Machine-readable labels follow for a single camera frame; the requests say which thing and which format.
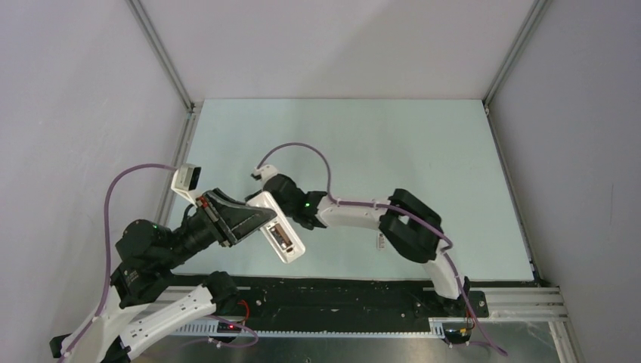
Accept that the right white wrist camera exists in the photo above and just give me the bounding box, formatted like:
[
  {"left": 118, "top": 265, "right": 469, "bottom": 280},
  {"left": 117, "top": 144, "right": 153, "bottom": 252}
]
[{"left": 251, "top": 164, "right": 279, "bottom": 183}]

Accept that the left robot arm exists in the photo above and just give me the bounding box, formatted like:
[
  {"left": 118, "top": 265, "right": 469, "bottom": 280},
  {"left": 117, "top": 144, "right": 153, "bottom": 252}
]
[{"left": 49, "top": 189, "right": 283, "bottom": 362}]

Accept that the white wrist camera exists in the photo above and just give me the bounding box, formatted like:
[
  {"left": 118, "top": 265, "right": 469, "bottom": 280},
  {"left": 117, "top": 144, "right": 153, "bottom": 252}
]
[
  {"left": 251, "top": 164, "right": 279, "bottom": 183},
  {"left": 170, "top": 163, "right": 202, "bottom": 206}
]

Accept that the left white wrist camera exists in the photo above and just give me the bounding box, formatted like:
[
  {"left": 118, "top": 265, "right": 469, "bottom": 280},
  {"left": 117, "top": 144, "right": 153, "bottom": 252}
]
[{"left": 170, "top": 163, "right": 202, "bottom": 206}]

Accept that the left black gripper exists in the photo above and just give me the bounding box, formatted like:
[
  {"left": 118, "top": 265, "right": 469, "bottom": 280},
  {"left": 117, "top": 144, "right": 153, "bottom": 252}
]
[{"left": 163, "top": 186, "right": 280, "bottom": 267}]

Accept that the left electronics board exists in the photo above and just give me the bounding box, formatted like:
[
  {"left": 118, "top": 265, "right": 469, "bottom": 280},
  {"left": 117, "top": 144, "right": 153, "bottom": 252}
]
[{"left": 215, "top": 321, "right": 243, "bottom": 334}]

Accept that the aluminium frame post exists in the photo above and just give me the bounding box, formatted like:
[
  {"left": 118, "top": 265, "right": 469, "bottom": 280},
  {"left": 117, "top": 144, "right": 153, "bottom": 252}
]
[
  {"left": 125, "top": 0, "right": 195, "bottom": 113},
  {"left": 482, "top": 0, "right": 553, "bottom": 110}
]

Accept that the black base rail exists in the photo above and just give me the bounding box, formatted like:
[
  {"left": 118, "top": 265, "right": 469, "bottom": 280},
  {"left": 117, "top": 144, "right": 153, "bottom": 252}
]
[{"left": 217, "top": 276, "right": 468, "bottom": 334}]

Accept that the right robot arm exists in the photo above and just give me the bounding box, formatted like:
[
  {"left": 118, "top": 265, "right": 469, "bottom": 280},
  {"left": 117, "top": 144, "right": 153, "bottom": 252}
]
[{"left": 252, "top": 170, "right": 469, "bottom": 316}]

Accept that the left aluminium frame post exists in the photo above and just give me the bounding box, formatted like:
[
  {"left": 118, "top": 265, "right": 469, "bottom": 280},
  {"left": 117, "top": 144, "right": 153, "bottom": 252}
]
[{"left": 125, "top": 0, "right": 195, "bottom": 113}]

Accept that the right aluminium frame post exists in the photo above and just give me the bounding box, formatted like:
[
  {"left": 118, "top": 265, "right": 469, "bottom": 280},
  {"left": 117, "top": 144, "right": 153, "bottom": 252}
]
[{"left": 482, "top": 0, "right": 553, "bottom": 110}]

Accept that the electronics board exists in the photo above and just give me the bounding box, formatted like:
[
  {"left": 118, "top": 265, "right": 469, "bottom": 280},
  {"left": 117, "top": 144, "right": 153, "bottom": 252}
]
[
  {"left": 443, "top": 327, "right": 474, "bottom": 347},
  {"left": 215, "top": 321, "right": 243, "bottom": 334}
]

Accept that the white remote control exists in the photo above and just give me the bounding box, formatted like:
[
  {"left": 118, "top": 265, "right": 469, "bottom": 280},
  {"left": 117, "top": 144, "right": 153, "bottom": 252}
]
[{"left": 247, "top": 191, "right": 306, "bottom": 264}]

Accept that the grey slotted cable duct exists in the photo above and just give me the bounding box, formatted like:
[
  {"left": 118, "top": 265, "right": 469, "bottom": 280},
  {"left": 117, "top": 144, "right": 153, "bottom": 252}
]
[{"left": 169, "top": 319, "right": 444, "bottom": 339}]

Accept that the right electronics board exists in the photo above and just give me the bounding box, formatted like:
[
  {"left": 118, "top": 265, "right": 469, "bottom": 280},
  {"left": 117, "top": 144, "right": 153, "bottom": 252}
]
[{"left": 443, "top": 327, "right": 474, "bottom": 347}]

